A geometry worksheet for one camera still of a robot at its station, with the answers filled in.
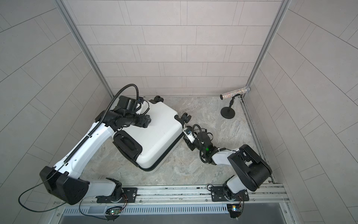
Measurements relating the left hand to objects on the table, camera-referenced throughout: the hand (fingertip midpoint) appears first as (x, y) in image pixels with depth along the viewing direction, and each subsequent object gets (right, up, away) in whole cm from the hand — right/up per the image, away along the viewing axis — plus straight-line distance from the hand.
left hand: (148, 117), depth 77 cm
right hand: (+22, -13, +11) cm, 28 cm away
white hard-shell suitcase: (+2, -14, -9) cm, 17 cm away
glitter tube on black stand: (+54, +1, +28) cm, 61 cm away
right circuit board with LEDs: (+45, -45, -9) cm, 65 cm away
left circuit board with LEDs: (-13, -43, -13) cm, 46 cm away
